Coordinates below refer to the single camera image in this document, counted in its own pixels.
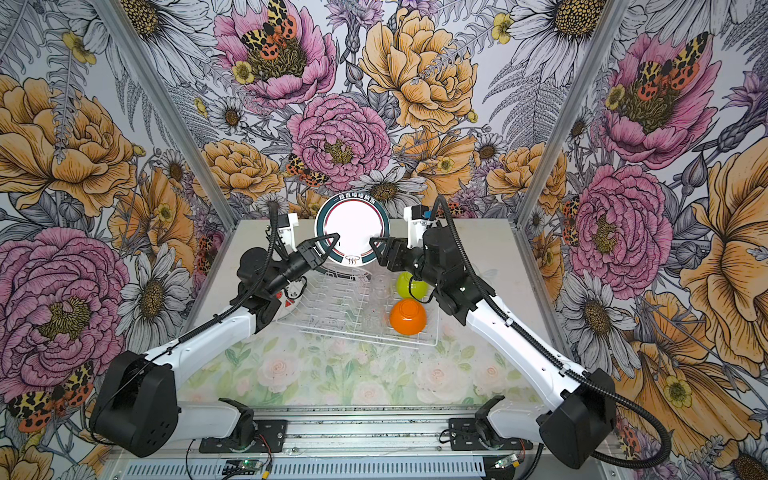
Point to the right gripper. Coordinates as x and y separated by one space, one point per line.
395 246

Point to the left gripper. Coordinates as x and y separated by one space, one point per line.
314 252

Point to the red green rimmed plate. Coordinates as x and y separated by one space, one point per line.
343 273
355 217

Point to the white wire dish rack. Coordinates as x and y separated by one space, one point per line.
358 311

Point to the watermelon pattern plate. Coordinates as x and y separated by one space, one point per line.
290 297

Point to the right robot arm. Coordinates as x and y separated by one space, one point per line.
579 411

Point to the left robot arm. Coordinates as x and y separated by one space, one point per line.
137 407

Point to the green plastic bowl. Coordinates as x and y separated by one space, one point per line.
408 287

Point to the orange plastic bowl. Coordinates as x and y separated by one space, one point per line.
408 317

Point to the small green circuit board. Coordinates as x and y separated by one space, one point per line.
240 467

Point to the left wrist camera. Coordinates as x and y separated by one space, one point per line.
286 226

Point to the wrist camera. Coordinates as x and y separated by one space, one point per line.
286 226
418 219

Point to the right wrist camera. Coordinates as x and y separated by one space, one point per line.
418 219

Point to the aluminium front rail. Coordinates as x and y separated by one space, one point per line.
317 431

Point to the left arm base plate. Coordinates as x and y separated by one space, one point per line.
258 436

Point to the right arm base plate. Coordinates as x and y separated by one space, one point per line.
470 434

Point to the white slotted cable duct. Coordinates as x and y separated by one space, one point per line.
458 467

